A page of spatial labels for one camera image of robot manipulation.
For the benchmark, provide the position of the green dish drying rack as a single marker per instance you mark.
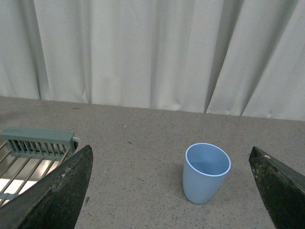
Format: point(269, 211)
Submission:
point(28, 154)

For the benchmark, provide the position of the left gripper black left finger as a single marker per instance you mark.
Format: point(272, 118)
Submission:
point(56, 200)

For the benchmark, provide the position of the light blue plastic cup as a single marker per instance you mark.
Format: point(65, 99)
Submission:
point(205, 169)

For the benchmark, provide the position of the white pleated curtain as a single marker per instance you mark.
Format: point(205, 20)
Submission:
point(230, 57)

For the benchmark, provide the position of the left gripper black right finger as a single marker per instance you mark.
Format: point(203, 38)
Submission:
point(282, 190)

